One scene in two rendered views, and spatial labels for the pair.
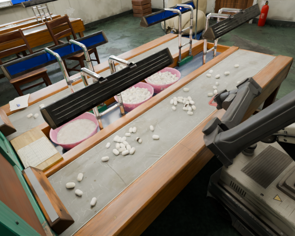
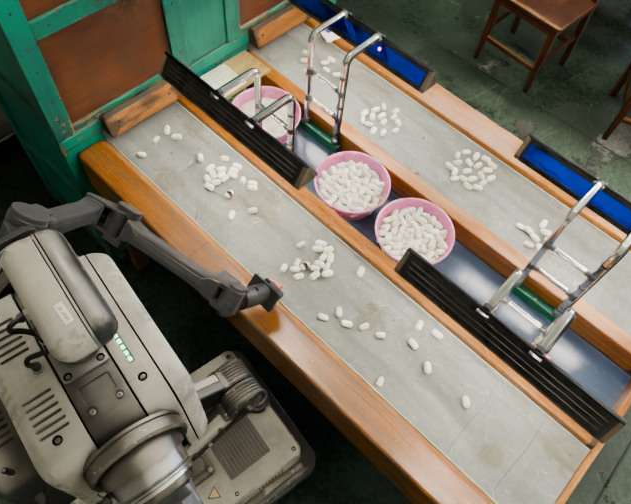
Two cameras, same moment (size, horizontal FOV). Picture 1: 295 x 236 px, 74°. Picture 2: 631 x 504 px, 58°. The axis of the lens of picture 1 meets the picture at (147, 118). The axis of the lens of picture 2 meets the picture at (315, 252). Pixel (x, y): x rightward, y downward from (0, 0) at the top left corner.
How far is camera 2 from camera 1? 1.59 m
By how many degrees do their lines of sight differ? 51
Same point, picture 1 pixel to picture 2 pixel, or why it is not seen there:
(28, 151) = (220, 74)
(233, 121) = (134, 236)
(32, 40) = not seen: outside the picture
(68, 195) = (155, 131)
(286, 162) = (225, 461)
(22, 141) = (240, 63)
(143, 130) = (251, 200)
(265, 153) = (250, 432)
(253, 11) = (578, 403)
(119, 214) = (119, 176)
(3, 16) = not seen: outside the picture
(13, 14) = not seen: outside the picture
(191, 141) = (210, 256)
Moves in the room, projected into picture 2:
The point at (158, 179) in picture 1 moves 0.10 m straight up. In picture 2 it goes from (153, 212) to (147, 194)
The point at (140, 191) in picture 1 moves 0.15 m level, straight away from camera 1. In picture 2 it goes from (140, 195) to (186, 187)
